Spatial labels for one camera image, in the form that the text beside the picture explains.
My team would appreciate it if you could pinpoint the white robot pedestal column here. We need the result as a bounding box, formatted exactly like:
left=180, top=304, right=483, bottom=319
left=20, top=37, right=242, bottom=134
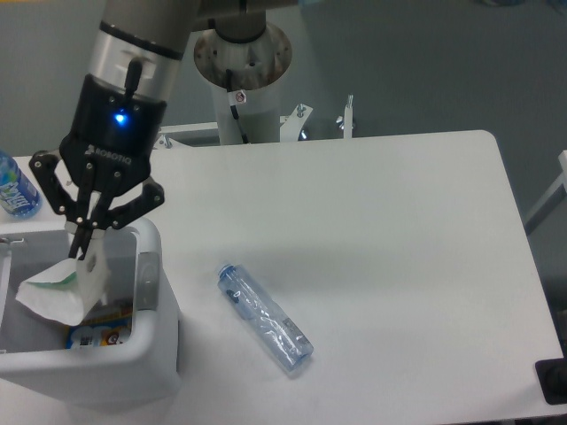
left=194, top=23, right=292, bottom=145

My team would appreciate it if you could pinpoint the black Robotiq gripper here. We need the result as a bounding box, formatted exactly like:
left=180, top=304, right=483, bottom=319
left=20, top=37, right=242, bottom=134
left=29, top=74, right=167, bottom=260

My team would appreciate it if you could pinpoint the white paper bag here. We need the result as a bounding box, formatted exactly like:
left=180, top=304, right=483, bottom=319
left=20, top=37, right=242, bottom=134
left=15, top=239, right=110, bottom=326

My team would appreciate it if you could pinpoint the clear plastic bottle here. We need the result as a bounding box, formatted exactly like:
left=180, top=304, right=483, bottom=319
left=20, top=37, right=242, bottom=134
left=216, top=262, right=315, bottom=379

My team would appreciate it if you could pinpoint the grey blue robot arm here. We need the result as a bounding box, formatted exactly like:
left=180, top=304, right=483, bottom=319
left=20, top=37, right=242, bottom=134
left=29, top=1, right=292, bottom=259

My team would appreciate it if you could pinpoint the blue labelled water bottle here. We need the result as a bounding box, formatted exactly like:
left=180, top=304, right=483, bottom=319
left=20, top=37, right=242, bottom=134
left=1, top=151, right=42, bottom=220

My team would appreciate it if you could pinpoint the black clamp at table corner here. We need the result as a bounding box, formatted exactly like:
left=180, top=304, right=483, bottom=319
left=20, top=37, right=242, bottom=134
left=535, top=358, right=566, bottom=406

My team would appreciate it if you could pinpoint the white middle frame bracket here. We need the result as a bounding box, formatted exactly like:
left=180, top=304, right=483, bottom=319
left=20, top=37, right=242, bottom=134
left=280, top=104, right=314, bottom=143

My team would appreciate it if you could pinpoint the black cable on pedestal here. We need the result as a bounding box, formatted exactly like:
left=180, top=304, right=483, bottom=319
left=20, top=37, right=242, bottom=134
left=225, top=68, right=251, bottom=145

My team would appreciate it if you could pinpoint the white trash can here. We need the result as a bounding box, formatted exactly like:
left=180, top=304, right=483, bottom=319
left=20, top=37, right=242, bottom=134
left=1, top=219, right=182, bottom=405

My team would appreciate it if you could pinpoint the white right clamp bracket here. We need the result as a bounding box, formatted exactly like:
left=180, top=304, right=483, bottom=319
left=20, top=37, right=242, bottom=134
left=336, top=94, right=355, bottom=139

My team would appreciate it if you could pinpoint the yellow blue snack wrapper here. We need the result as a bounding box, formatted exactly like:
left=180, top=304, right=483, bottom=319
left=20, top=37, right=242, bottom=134
left=65, top=300, right=133, bottom=349

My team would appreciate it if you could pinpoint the white left frame bracket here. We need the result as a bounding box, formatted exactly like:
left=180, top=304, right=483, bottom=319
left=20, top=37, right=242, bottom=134
left=153, top=122, right=220, bottom=150

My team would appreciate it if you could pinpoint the white frame bracket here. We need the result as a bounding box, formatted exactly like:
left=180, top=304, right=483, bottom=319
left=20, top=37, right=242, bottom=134
left=280, top=104, right=314, bottom=143
left=153, top=122, right=220, bottom=150

